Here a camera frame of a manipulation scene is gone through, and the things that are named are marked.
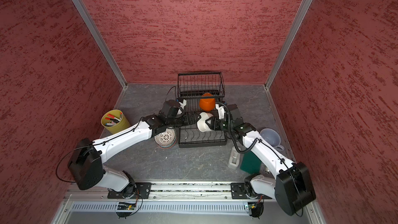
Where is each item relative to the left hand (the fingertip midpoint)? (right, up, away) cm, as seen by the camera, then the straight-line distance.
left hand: (195, 121), depth 80 cm
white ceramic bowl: (+3, -3, +5) cm, 7 cm away
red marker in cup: (-48, -1, +8) cm, 49 cm away
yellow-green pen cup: (-44, -3, +1) cm, 44 cm away
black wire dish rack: (+2, +18, +30) cm, 35 cm away
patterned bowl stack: (-16, -11, +4) cm, 20 cm away
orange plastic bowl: (+7, +10, +18) cm, 22 cm away
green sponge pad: (+30, -23, +2) cm, 38 cm away
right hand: (+7, -2, +1) cm, 7 cm away
